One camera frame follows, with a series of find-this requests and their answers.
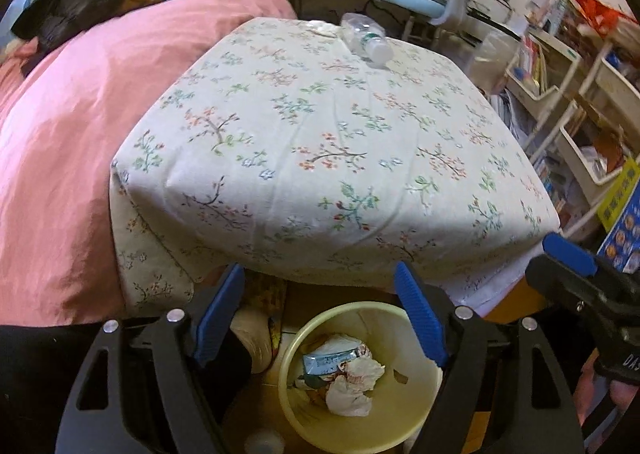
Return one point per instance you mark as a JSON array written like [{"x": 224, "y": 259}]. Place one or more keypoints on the translucent grey plastic bag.
[{"x": 492, "y": 58}]

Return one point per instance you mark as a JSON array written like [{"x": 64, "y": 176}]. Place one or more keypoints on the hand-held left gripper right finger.
[{"x": 422, "y": 319}]

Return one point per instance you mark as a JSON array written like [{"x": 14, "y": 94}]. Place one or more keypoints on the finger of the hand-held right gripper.
[{"x": 570, "y": 254}]

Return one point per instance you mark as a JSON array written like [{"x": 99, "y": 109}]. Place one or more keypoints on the floral tablecloth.
[{"x": 300, "y": 133}]

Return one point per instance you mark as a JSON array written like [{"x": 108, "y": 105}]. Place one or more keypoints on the pink blanket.
[{"x": 60, "y": 158}]

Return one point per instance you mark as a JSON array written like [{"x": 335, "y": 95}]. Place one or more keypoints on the pale yellow trash bin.
[{"x": 395, "y": 414}]

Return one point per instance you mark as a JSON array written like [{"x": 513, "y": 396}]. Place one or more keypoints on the blue-grey crumpled wrapper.
[{"x": 325, "y": 361}]

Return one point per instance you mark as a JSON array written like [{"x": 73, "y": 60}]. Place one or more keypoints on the small white crumpled tissue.
[{"x": 322, "y": 28}]

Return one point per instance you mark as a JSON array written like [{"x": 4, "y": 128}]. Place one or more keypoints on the black jacket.
[{"x": 75, "y": 3}]

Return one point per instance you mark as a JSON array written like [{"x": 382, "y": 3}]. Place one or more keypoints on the yellow and blue printed box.
[{"x": 625, "y": 229}]

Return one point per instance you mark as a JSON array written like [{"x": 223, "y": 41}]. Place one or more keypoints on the clear plastic bottle green label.
[{"x": 370, "y": 41}]

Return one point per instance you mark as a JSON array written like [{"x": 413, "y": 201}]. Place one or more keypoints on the white bookshelf with books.
[{"x": 545, "y": 83}]

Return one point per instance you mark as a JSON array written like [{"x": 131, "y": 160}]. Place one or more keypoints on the orange plastic bag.
[{"x": 600, "y": 13}]

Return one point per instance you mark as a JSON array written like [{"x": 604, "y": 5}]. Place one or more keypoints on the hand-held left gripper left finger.
[{"x": 220, "y": 314}]

